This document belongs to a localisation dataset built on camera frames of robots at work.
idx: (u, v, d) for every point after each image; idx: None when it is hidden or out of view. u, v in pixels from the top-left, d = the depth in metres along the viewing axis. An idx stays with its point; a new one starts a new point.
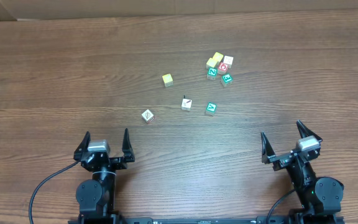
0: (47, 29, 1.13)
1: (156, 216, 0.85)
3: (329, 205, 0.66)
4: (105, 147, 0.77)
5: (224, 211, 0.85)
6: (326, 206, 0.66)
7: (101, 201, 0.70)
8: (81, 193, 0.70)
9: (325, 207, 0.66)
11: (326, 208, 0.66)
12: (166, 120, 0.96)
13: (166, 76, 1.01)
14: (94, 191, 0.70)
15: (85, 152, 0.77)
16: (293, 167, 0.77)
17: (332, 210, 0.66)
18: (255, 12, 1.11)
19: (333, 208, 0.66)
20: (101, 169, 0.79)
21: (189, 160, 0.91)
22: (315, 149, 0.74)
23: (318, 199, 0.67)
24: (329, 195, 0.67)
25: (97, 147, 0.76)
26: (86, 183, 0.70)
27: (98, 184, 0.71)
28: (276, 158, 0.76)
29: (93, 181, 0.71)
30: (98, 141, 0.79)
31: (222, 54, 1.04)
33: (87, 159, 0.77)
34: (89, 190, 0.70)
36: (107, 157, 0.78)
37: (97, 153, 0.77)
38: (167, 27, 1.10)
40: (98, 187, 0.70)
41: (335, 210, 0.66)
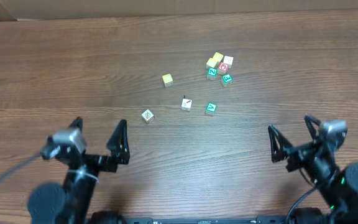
0: (46, 29, 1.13)
1: (156, 216, 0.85)
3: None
4: (74, 140, 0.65)
5: (224, 211, 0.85)
6: None
7: (64, 210, 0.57)
8: (36, 201, 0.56)
9: None
11: None
12: (166, 120, 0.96)
13: (166, 76, 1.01)
14: (53, 198, 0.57)
15: (50, 144, 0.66)
16: (316, 158, 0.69)
17: None
18: (255, 12, 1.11)
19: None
20: (78, 170, 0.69)
21: (189, 160, 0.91)
22: (342, 131, 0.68)
23: (353, 186, 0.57)
24: None
25: (65, 139, 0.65)
26: (43, 189, 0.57)
27: (60, 188, 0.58)
28: (293, 148, 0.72)
29: (53, 186, 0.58)
30: (67, 130, 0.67)
31: (222, 55, 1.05)
33: (51, 152, 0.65)
34: (46, 196, 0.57)
36: (76, 150, 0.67)
37: (64, 145, 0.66)
38: (167, 27, 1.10)
40: (59, 193, 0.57)
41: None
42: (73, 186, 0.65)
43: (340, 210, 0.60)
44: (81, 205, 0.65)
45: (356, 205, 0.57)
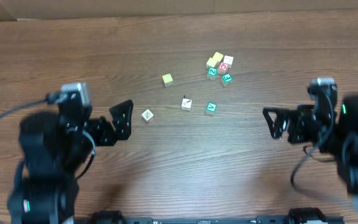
0: (46, 29, 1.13)
1: (156, 216, 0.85)
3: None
4: (80, 89, 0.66)
5: (224, 211, 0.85)
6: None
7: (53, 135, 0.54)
8: (28, 122, 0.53)
9: None
11: None
12: (166, 120, 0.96)
13: (166, 76, 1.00)
14: (45, 119, 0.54)
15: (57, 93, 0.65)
16: (313, 117, 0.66)
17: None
18: (255, 12, 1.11)
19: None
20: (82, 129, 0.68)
21: (189, 160, 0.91)
22: (330, 85, 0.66)
23: (356, 105, 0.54)
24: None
25: (72, 87, 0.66)
26: (40, 113, 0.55)
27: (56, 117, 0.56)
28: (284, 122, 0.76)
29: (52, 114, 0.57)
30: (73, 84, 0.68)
31: (222, 54, 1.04)
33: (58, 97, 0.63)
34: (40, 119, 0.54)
36: (79, 101, 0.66)
37: (69, 93, 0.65)
38: (167, 27, 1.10)
40: (55, 119, 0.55)
41: None
42: (73, 138, 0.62)
43: (352, 141, 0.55)
44: (69, 153, 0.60)
45: None
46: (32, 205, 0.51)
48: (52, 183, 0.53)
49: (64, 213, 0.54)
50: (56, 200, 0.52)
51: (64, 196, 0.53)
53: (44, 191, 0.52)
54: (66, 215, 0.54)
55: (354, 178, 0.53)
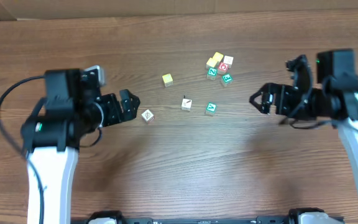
0: (46, 29, 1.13)
1: (156, 216, 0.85)
3: (342, 55, 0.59)
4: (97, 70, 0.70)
5: (224, 211, 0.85)
6: (339, 55, 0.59)
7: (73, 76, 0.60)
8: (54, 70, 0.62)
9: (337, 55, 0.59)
11: (338, 56, 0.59)
12: (166, 120, 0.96)
13: (166, 76, 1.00)
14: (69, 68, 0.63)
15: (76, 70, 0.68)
16: (296, 88, 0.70)
17: (344, 63, 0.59)
18: (256, 12, 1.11)
19: (350, 64, 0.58)
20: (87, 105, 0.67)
21: (189, 160, 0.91)
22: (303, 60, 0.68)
23: (325, 53, 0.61)
24: (344, 61, 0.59)
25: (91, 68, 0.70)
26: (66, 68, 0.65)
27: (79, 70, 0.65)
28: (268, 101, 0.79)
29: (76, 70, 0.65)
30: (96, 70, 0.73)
31: (222, 54, 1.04)
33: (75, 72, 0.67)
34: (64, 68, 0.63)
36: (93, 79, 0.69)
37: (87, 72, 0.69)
38: (167, 27, 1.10)
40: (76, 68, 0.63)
41: (350, 58, 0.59)
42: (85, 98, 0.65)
43: (329, 81, 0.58)
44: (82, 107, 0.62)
45: (334, 66, 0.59)
46: (44, 127, 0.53)
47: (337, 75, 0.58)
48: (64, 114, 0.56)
49: (72, 144, 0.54)
50: (64, 127, 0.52)
51: (73, 124, 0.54)
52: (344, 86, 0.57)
53: (55, 119, 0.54)
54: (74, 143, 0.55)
55: (335, 106, 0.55)
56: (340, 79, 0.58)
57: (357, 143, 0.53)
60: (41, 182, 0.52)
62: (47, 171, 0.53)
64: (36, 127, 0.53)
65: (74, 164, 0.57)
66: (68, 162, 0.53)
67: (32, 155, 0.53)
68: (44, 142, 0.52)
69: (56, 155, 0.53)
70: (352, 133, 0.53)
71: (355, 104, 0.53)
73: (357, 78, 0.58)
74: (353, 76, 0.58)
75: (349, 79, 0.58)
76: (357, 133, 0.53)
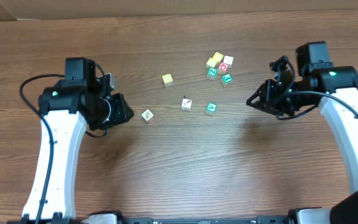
0: (46, 29, 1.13)
1: (156, 216, 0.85)
3: (317, 46, 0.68)
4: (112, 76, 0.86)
5: (224, 211, 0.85)
6: (313, 46, 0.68)
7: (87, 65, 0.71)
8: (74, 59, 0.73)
9: (312, 45, 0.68)
11: (312, 47, 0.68)
12: (166, 120, 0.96)
13: (166, 76, 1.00)
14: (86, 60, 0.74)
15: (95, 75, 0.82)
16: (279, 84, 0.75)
17: (319, 51, 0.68)
18: (255, 12, 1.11)
19: (324, 53, 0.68)
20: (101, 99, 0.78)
21: (189, 160, 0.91)
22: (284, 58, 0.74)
23: (303, 46, 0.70)
24: (321, 51, 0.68)
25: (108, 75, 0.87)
26: None
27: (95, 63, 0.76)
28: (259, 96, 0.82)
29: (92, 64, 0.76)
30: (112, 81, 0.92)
31: (222, 54, 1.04)
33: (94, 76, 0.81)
34: None
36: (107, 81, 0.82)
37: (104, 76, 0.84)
38: (167, 27, 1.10)
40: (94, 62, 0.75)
41: (323, 48, 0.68)
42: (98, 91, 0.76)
43: (307, 68, 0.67)
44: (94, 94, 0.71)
45: (309, 55, 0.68)
46: (59, 94, 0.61)
47: (314, 62, 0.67)
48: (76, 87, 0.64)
49: (82, 114, 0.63)
50: (76, 96, 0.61)
51: (84, 96, 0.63)
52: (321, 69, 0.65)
53: (69, 89, 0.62)
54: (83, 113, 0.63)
55: (313, 84, 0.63)
56: (316, 65, 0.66)
57: (335, 112, 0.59)
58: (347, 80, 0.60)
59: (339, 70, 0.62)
60: (53, 136, 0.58)
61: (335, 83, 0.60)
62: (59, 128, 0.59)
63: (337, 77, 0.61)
64: (53, 94, 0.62)
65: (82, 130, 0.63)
66: (78, 122, 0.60)
67: (46, 116, 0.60)
68: (58, 107, 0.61)
69: (68, 116, 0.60)
70: (330, 102, 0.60)
71: (330, 79, 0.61)
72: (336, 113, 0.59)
73: (332, 65, 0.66)
74: (328, 62, 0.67)
75: (324, 64, 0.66)
76: (332, 101, 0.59)
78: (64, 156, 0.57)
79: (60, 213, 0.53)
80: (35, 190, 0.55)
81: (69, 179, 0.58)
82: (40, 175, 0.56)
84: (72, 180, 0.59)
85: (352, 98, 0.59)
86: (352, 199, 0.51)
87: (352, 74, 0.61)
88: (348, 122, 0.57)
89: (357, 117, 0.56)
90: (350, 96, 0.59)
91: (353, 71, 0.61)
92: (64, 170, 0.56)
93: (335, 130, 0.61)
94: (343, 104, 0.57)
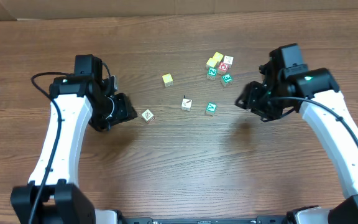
0: (46, 29, 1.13)
1: (156, 216, 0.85)
3: (289, 50, 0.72)
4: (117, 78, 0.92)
5: (224, 211, 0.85)
6: (286, 49, 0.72)
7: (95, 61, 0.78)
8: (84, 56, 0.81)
9: (284, 48, 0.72)
11: (285, 51, 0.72)
12: (166, 120, 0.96)
13: (166, 76, 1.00)
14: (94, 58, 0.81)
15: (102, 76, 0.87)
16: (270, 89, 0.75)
17: (291, 54, 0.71)
18: (255, 12, 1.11)
19: (297, 56, 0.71)
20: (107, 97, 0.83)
21: (189, 160, 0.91)
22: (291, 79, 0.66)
23: (276, 50, 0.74)
24: (294, 54, 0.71)
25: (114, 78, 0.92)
26: None
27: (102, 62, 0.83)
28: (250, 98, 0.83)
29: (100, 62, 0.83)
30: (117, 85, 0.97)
31: (222, 54, 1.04)
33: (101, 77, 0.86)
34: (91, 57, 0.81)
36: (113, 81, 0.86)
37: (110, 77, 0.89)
38: (167, 27, 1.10)
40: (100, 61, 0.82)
41: (295, 50, 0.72)
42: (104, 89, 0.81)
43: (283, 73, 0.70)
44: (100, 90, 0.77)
45: (283, 59, 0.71)
46: (69, 83, 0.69)
47: (288, 66, 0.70)
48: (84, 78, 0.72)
49: (89, 101, 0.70)
50: (84, 85, 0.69)
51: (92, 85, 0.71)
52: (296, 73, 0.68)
53: (78, 79, 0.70)
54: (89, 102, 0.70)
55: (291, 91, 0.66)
56: (291, 68, 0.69)
57: (318, 117, 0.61)
58: (321, 83, 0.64)
59: (314, 73, 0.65)
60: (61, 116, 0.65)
61: (311, 87, 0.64)
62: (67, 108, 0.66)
63: (313, 81, 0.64)
64: (63, 81, 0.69)
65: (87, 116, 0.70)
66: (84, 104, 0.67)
67: (56, 99, 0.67)
68: (67, 93, 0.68)
69: (76, 99, 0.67)
70: (310, 107, 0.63)
71: (306, 84, 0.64)
72: (319, 118, 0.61)
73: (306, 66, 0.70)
74: (302, 65, 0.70)
75: (299, 66, 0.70)
76: (313, 106, 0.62)
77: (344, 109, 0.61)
78: (71, 132, 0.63)
79: (64, 179, 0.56)
80: (41, 160, 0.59)
81: (74, 155, 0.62)
82: (47, 149, 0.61)
84: (76, 157, 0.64)
85: (332, 102, 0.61)
86: (346, 202, 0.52)
87: (326, 76, 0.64)
88: (332, 126, 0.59)
89: (339, 121, 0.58)
90: (329, 100, 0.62)
91: (327, 73, 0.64)
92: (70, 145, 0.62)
93: (321, 136, 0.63)
94: (323, 108, 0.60)
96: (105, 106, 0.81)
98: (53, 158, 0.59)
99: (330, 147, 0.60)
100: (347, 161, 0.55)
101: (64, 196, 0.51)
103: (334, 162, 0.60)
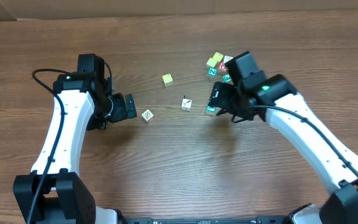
0: (46, 29, 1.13)
1: (156, 216, 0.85)
3: (243, 60, 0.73)
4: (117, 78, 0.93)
5: (223, 211, 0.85)
6: (240, 60, 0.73)
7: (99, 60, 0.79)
8: None
9: (240, 60, 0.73)
11: (240, 61, 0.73)
12: (166, 120, 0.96)
13: (166, 76, 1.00)
14: None
15: None
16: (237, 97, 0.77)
17: (247, 63, 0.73)
18: (255, 12, 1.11)
19: (251, 65, 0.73)
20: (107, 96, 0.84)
21: (189, 160, 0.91)
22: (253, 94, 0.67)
23: (231, 61, 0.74)
24: (248, 64, 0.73)
25: None
26: None
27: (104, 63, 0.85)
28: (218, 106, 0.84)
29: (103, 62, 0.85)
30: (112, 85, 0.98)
31: (222, 55, 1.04)
33: None
34: None
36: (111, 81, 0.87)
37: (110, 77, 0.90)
38: (167, 27, 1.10)
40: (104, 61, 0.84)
41: (250, 59, 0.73)
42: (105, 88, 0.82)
43: (242, 84, 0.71)
44: (102, 88, 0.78)
45: (240, 71, 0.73)
46: (73, 79, 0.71)
47: (246, 77, 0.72)
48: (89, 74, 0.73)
49: (91, 98, 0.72)
50: (87, 82, 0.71)
51: (94, 83, 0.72)
52: (254, 84, 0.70)
53: (82, 75, 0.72)
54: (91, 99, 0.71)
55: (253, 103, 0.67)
56: (249, 79, 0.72)
57: (284, 122, 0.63)
58: (277, 89, 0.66)
59: (271, 83, 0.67)
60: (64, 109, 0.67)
61: (271, 98, 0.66)
62: (70, 102, 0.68)
63: (270, 90, 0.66)
64: (66, 78, 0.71)
65: (90, 111, 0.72)
66: (87, 99, 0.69)
67: (59, 94, 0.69)
68: (69, 89, 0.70)
69: (78, 96, 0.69)
70: (274, 114, 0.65)
71: (265, 94, 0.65)
72: (285, 122, 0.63)
73: (261, 73, 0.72)
74: (258, 72, 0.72)
75: (255, 76, 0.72)
76: (276, 112, 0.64)
77: (306, 109, 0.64)
78: (73, 126, 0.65)
79: (66, 169, 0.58)
80: (44, 152, 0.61)
81: (76, 149, 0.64)
82: (50, 140, 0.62)
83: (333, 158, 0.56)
84: (78, 152, 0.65)
85: (293, 105, 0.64)
86: (330, 200, 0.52)
87: (283, 84, 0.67)
88: (299, 129, 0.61)
89: (304, 121, 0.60)
90: (291, 104, 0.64)
91: (282, 80, 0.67)
92: (71, 137, 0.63)
93: (293, 140, 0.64)
94: (288, 112, 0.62)
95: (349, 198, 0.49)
96: (106, 104, 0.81)
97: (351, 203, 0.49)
98: (56, 149, 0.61)
99: (304, 149, 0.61)
100: (322, 158, 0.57)
101: (65, 185, 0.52)
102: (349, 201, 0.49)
103: (310, 162, 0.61)
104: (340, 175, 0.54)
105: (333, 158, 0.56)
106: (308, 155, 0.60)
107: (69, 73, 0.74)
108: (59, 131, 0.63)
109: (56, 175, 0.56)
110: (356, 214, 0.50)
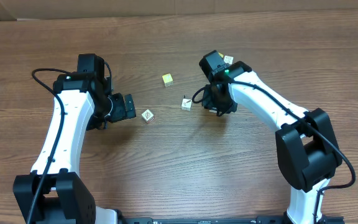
0: (47, 29, 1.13)
1: (155, 216, 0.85)
3: (211, 55, 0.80)
4: None
5: (223, 211, 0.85)
6: (207, 58, 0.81)
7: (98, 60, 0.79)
8: None
9: (207, 57, 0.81)
11: (209, 58, 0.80)
12: (166, 120, 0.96)
13: (166, 76, 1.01)
14: None
15: None
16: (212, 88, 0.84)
17: (214, 59, 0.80)
18: (255, 12, 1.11)
19: (219, 58, 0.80)
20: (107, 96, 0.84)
21: (189, 160, 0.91)
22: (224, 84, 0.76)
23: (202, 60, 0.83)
24: (215, 59, 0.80)
25: None
26: None
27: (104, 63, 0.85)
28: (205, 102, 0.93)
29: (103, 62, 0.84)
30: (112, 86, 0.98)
31: (222, 55, 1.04)
33: None
34: None
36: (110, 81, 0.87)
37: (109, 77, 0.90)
38: (167, 27, 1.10)
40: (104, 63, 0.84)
41: (215, 55, 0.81)
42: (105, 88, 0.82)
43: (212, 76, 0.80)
44: (102, 88, 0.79)
45: (209, 64, 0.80)
46: (73, 79, 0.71)
47: (214, 68, 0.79)
48: (89, 74, 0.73)
49: (91, 98, 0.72)
50: (87, 82, 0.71)
51: (94, 82, 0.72)
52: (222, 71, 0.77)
53: (82, 76, 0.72)
54: (91, 98, 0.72)
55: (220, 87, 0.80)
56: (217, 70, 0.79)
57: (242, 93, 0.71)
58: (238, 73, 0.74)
59: (232, 68, 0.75)
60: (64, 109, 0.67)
61: (232, 78, 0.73)
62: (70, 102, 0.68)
63: (231, 73, 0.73)
64: (66, 78, 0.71)
65: (90, 112, 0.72)
66: (87, 99, 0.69)
67: (59, 94, 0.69)
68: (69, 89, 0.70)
69: (78, 95, 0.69)
70: (234, 89, 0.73)
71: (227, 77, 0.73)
72: (241, 92, 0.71)
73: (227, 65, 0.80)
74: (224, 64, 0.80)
75: (222, 66, 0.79)
76: (234, 85, 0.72)
77: (256, 78, 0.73)
78: (73, 126, 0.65)
79: (66, 169, 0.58)
80: (44, 152, 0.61)
81: (75, 149, 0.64)
82: (50, 141, 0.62)
83: (277, 110, 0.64)
84: (78, 152, 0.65)
85: (249, 81, 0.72)
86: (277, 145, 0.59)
87: (241, 66, 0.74)
88: (252, 95, 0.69)
89: (255, 88, 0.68)
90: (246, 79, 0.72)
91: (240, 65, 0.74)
92: (71, 137, 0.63)
93: (254, 111, 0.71)
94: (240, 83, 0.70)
95: (289, 135, 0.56)
96: (106, 104, 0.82)
97: (292, 141, 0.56)
98: (56, 149, 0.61)
99: (260, 112, 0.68)
100: (270, 112, 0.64)
101: (66, 185, 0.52)
102: (289, 138, 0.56)
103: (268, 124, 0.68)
104: (283, 120, 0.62)
105: (278, 111, 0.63)
106: (265, 117, 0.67)
107: (69, 73, 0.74)
108: (59, 131, 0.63)
109: (56, 175, 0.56)
110: (301, 152, 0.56)
